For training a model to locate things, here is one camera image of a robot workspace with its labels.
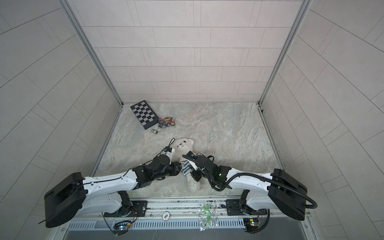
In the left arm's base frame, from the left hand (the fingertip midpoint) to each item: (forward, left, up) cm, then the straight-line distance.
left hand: (187, 167), depth 80 cm
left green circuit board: (-26, +28, -2) cm, 38 cm away
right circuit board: (-25, -31, -5) cm, 40 cm away
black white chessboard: (+34, +30, -2) cm, 46 cm away
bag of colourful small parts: (+32, +18, -3) cm, 37 cm away
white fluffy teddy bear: (+10, +2, +4) cm, 11 cm away
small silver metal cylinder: (+25, +24, -4) cm, 35 cm away
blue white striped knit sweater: (-1, 0, +1) cm, 2 cm away
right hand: (-1, -1, -1) cm, 1 cm away
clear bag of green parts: (-22, -11, -4) cm, 24 cm away
